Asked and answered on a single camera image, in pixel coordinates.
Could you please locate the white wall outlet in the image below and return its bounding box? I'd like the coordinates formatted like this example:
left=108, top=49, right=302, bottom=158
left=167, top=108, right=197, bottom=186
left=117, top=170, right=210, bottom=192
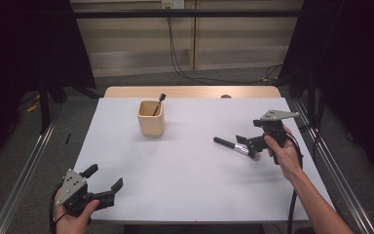
left=161, top=0, right=185, bottom=10

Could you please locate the hand-held gripper cable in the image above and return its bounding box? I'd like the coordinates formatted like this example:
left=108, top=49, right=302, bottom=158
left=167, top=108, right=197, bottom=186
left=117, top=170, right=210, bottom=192
left=48, top=181, right=64, bottom=234
left=285, top=130, right=305, bottom=234

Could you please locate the person's left hand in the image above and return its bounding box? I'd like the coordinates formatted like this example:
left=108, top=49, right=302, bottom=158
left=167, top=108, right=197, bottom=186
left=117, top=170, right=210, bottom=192
left=53, top=189, right=100, bottom=234

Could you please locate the beige square cup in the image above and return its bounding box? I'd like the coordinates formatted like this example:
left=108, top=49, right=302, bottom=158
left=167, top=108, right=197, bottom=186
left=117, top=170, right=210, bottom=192
left=136, top=99, right=166, bottom=137

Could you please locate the long black wall cable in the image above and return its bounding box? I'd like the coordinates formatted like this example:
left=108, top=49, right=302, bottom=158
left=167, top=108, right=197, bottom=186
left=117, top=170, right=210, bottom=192
left=166, top=8, right=284, bottom=86

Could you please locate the black stand post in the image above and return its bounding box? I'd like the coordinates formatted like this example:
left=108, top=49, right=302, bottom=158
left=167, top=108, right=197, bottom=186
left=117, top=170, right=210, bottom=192
left=38, top=76, right=52, bottom=135

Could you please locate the large black makeup brush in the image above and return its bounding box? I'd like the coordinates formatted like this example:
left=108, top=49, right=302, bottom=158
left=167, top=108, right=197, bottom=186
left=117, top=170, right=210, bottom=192
left=212, top=136, right=257, bottom=160

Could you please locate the left hand-held gripper cable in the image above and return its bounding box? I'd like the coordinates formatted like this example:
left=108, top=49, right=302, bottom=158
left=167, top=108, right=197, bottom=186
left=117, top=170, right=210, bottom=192
left=48, top=181, right=64, bottom=234

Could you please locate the right hand-held gripper cable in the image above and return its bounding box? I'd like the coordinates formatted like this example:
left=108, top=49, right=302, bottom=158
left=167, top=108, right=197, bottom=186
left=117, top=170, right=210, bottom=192
left=285, top=130, right=305, bottom=234

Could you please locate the person's right hand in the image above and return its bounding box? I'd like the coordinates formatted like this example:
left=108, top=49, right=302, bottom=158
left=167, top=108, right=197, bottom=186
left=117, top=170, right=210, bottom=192
left=263, top=125, right=303, bottom=181

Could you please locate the black curtain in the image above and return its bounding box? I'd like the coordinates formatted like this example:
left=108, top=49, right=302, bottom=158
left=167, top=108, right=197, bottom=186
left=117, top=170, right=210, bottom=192
left=0, top=0, right=96, bottom=172
left=278, top=0, right=374, bottom=186

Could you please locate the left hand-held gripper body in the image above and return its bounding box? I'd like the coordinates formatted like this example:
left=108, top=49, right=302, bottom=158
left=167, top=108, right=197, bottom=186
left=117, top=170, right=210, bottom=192
left=55, top=168, right=115, bottom=217

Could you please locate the person's dark clothing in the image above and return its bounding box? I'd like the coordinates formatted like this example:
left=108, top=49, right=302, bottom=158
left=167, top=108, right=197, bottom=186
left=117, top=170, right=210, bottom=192
left=123, top=223, right=267, bottom=234

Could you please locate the thin black makeup brush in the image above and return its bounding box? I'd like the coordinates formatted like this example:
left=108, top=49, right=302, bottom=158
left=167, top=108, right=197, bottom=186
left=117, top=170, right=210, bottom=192
left=152, top=93, right=168, bottom=117

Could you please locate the yellow floor cable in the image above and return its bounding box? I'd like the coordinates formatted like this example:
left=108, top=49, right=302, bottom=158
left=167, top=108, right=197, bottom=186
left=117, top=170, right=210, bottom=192
left=25, top=94, right=42, bottom=113

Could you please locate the metal floor rail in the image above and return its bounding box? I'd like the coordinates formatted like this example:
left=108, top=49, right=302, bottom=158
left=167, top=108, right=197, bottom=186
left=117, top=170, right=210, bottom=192
left=0, top=103, right=64, bottom=234
left=290, top=98, right=374, bottom=234

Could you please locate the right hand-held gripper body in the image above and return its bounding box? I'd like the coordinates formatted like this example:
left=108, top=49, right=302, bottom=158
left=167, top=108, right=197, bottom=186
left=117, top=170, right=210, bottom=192
left=244, top=109, right=301, bottom=165

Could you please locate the black horizontal bar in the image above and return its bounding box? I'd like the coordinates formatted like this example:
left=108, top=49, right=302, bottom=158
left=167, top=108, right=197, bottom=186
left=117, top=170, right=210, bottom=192
left=72, top=9, right=303, bottom=19

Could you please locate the wooden table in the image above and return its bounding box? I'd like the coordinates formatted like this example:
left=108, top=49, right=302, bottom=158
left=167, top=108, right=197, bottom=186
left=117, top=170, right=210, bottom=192
left=103, top=85, right=281, bottom=99

